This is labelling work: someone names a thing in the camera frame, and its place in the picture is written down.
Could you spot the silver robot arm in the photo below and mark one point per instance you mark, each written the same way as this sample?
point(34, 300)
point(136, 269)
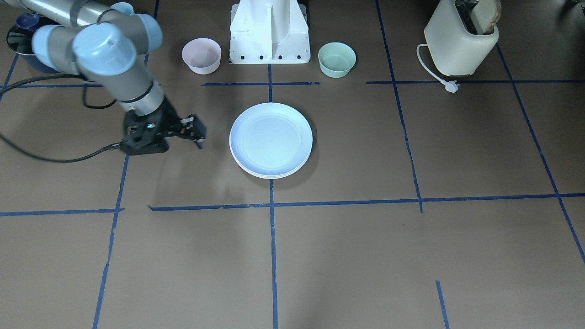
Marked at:
point(104, 45)

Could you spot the cream toaster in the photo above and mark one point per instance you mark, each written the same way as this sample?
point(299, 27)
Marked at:
point(454, 45)

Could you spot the dark blue saucepan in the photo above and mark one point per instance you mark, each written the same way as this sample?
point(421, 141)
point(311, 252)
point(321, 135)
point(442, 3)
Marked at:
point(20, 41)

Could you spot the green bowl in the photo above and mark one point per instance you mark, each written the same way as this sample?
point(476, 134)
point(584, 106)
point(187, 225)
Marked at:
point(336, 59)

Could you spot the dark blue small cup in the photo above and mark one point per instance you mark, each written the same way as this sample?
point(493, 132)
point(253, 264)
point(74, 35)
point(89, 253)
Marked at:
point(28, 21)

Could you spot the blue plate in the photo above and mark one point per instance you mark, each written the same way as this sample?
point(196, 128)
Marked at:
point(270, 138)

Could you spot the pink bowl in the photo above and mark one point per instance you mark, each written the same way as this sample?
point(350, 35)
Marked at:
point(202, 55)

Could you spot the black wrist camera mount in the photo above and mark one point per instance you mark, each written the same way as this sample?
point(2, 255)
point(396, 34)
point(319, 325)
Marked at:
point(142, 134)

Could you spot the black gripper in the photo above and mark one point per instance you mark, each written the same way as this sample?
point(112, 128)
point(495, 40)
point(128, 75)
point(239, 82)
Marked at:
point(170, 119)

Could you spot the toast slice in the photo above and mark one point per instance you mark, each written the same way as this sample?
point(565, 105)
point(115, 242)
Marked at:
point(484, 15)

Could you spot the white support column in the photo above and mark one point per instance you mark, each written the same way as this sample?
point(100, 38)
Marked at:
point(269, 32)

